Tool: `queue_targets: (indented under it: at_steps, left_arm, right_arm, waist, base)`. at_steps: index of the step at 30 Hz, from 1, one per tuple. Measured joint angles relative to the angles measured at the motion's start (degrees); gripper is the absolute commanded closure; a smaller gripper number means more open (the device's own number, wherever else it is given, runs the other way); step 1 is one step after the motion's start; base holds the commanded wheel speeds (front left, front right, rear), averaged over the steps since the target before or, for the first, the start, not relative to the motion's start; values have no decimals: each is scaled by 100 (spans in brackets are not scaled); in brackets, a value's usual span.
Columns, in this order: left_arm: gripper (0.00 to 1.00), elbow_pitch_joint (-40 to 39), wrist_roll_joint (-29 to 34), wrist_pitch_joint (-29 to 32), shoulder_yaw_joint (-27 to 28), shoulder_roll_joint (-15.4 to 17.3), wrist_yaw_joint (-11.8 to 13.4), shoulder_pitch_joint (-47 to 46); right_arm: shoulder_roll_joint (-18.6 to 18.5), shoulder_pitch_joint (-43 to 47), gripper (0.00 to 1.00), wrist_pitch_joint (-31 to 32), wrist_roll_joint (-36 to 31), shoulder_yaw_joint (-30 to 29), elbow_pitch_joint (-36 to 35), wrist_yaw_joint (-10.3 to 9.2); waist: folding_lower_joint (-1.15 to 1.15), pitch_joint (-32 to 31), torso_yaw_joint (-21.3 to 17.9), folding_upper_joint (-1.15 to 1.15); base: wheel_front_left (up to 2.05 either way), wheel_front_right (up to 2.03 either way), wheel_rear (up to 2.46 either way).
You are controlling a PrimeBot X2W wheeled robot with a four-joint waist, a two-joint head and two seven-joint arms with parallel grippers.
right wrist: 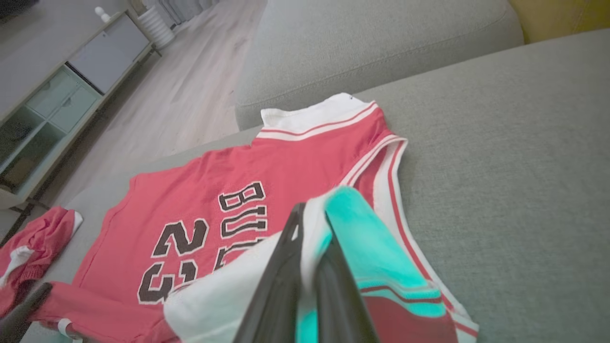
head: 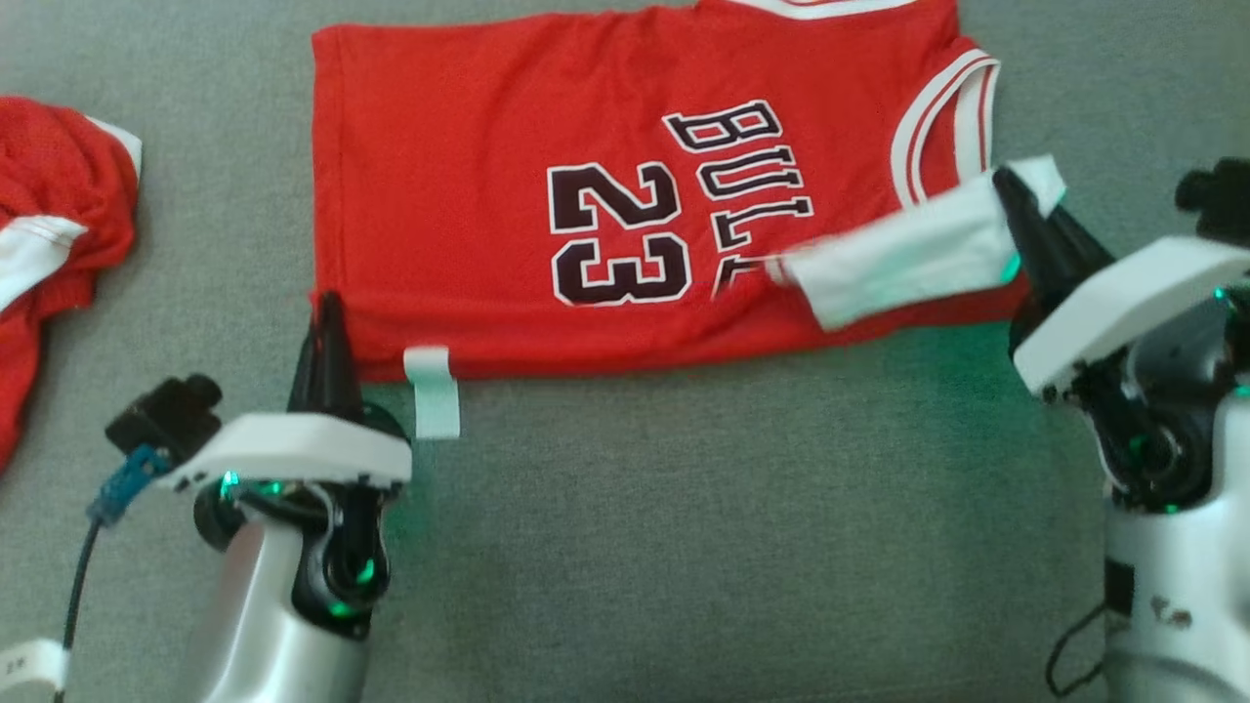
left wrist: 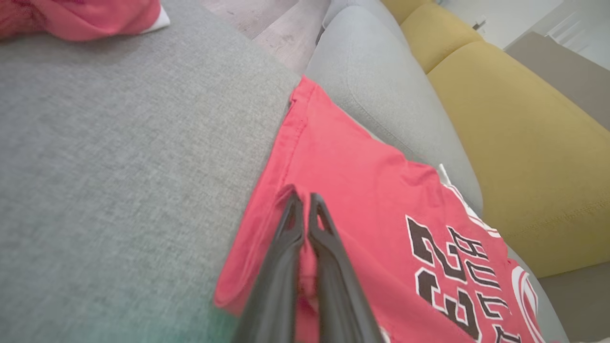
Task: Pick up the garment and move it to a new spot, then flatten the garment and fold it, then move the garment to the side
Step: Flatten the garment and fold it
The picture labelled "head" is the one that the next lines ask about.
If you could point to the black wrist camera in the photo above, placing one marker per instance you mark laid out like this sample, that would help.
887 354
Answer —
166 415
1221 200

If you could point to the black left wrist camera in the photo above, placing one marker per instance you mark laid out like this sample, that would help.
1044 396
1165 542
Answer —
166 415

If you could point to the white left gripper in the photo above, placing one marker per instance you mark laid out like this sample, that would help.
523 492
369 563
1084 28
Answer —
293 449

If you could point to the large grey sofa seat cushion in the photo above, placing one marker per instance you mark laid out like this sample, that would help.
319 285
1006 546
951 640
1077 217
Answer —
732 537

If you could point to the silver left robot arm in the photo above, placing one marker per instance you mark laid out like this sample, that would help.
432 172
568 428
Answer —
273 605

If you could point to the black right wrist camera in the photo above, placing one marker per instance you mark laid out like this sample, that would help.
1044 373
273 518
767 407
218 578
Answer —
1221 200

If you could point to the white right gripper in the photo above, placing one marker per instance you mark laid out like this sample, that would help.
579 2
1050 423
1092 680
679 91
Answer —
1123 303

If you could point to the red Bulls 23 jersey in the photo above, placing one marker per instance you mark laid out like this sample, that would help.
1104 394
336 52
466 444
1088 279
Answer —
469 195

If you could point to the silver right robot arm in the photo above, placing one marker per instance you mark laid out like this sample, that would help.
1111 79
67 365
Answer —
1182 547

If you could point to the red shorts with white panels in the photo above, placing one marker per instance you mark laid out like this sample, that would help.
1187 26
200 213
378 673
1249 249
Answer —
49 195

